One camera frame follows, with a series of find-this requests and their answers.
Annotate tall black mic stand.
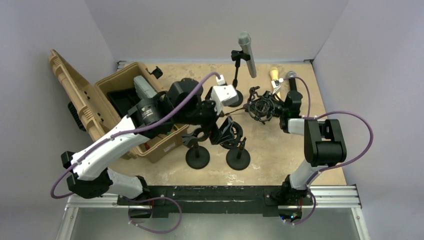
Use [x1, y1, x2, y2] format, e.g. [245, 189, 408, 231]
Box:
[230, 50, 251, 108]

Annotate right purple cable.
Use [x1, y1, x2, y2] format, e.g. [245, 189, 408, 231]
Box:
[283, 76, 375, 226]

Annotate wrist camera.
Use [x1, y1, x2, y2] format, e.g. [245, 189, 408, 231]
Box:
[271, 78, 284, 95]
[210, 74, 239, 116]

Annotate tan plastic toolbox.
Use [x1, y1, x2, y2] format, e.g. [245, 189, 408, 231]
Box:
[48, 49, 189, 163]

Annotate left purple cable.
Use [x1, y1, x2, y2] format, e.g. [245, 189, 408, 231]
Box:
[50, 71, 222, 200]

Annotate black tripod shock-mount stand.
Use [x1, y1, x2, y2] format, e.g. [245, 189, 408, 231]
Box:
[224, 86, 284, 125]

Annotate black toolbox tray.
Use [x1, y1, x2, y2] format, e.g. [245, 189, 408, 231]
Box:
[106, 87, 141, 118]

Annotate cream condenser microphone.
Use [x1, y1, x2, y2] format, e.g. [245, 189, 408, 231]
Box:
[269, 67, 281, 98]

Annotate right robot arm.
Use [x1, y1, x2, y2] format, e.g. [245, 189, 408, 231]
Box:
[269, 90, 347, 205]

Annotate grey plastic case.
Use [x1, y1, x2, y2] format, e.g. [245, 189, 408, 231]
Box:
[133, 75, 157, 100]

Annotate silver microphone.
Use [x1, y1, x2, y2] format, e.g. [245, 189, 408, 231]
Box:
[237, 31, 258, 79]

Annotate black shock-mount round stand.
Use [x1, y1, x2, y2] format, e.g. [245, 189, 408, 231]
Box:
[219, 121, 251, 171]

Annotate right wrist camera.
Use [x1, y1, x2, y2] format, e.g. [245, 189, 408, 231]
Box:
[271, 78, 284, 95]

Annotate black aluminium base frame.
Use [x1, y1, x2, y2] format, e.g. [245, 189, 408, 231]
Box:
[59, 142, 362, 240]

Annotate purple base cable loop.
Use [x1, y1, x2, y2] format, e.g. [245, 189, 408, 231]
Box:
[127, 197, 183, 235]

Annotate black round-base mic stand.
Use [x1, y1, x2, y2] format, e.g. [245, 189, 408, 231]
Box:
[182, 127, 210, 170]

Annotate black mesh-head microphone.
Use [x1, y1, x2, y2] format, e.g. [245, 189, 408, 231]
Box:
[286, 71, 298, 91]

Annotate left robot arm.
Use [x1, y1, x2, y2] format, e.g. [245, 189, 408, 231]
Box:
[61, 75, 239, 205]

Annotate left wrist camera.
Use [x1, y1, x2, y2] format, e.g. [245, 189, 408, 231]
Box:
[210, 74, 239, 116]

